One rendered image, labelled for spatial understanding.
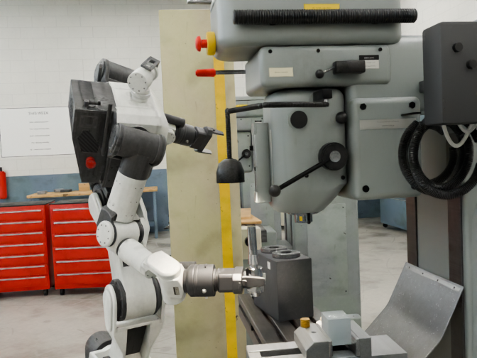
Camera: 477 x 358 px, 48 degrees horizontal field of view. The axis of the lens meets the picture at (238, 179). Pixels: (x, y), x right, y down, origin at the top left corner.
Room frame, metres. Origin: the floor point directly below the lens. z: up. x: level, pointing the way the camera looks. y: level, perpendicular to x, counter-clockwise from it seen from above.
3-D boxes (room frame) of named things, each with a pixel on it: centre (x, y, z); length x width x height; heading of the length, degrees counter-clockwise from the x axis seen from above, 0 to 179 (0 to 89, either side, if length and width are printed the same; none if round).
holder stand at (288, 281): (1.74, -0.12, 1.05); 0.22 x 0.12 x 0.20; 19
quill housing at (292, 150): (1.44, -0.18, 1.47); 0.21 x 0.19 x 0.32; 9
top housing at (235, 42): (1.45, -0.19, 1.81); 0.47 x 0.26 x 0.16; 99
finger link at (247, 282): (1.42, -0.03, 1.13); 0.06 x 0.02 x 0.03; 85
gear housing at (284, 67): (1.45, -0.21, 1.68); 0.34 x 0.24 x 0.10; 99
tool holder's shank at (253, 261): (1.46, -0.03, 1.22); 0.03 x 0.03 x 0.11
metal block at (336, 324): (1.21, -0.21, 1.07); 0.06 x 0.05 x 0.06; 6
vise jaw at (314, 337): (1.20, -0.15, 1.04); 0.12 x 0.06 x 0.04; 6
